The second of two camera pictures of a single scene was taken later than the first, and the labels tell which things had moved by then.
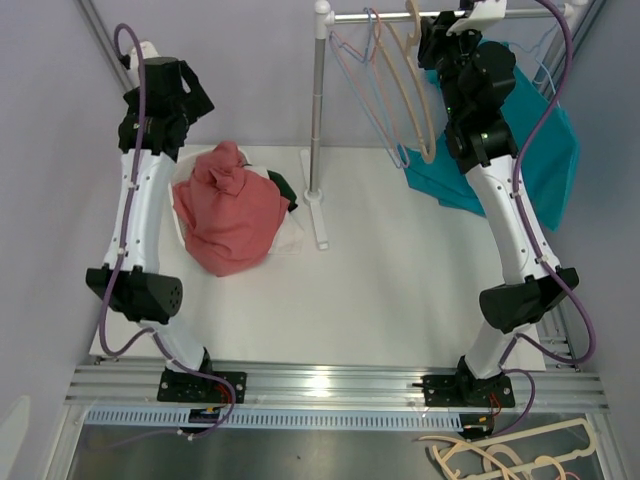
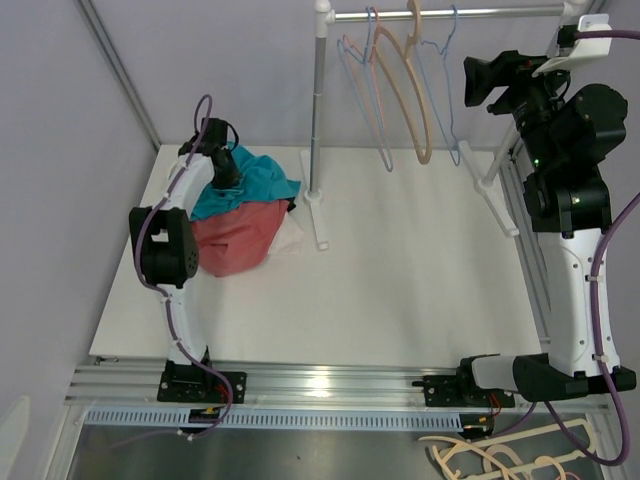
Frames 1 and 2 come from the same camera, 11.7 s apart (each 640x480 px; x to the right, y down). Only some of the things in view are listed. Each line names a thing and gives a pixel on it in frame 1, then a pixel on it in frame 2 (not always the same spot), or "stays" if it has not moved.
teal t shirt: [544, 138] to [262, 181]
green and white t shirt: [289, 239] stays
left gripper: [196, 102] to [232, 180]
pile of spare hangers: [531, 453] stays
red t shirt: [230, 213] stays
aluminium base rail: [336, 388] stays
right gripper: [434, 38] to [510, 64]
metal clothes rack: [324, 16] stays
